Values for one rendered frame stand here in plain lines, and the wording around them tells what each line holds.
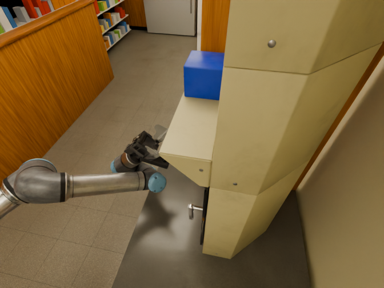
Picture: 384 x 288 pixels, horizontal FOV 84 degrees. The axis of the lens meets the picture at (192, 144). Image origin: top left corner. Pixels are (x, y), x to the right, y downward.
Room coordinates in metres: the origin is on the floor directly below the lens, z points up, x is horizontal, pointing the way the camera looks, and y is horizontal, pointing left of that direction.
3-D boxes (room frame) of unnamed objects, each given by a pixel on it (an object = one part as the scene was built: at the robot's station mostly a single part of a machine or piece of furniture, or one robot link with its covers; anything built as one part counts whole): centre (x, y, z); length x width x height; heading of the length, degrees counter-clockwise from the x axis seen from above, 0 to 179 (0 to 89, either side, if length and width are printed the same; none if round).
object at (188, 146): (0.44, -0.02, 1.46); 0.32 x 0.12 x 0.10; 169
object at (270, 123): (0.41, -0.20, 1.33); 0.32 x 0.25 x 0.77; 169
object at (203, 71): (0.54, -0.04, 1.56); 0.10 x 0.10 x 0.09; 79
